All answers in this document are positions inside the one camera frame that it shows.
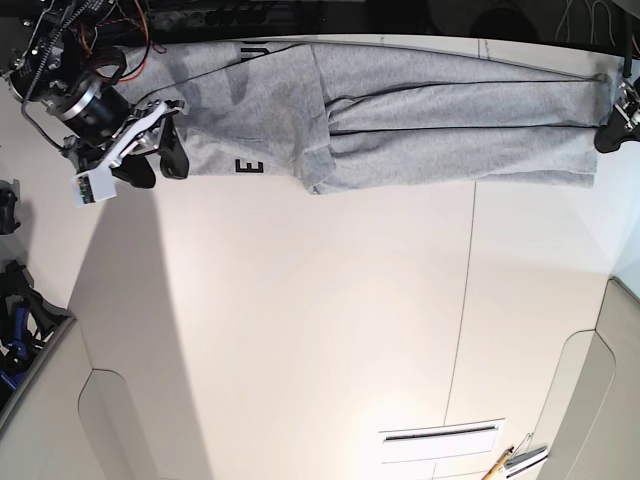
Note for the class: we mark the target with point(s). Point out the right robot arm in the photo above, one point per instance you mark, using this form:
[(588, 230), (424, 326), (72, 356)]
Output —
[(62, 67)]

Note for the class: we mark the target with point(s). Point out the grey T-shirt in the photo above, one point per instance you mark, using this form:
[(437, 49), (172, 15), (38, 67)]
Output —
[(339, 117)]

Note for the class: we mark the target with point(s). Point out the white cable slot plate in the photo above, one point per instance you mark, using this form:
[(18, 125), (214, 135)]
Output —
[(436, 443)]

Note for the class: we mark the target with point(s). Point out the black device at left edge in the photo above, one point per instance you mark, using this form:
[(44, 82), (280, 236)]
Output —
[(8, 221)]

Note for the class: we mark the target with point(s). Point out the wooden handled tool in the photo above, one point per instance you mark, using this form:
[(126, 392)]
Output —
[(499, 464)]

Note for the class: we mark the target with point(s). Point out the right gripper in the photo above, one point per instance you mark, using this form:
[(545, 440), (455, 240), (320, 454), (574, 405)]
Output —
[(145, 132)]

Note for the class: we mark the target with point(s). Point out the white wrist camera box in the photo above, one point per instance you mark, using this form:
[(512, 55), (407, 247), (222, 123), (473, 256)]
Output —
[(93, 186)]

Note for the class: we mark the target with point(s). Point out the black and blue equipment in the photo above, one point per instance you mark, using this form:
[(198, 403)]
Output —
[(28, 321)]

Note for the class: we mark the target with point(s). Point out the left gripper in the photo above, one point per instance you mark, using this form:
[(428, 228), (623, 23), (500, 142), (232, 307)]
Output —
[(623, 119)]

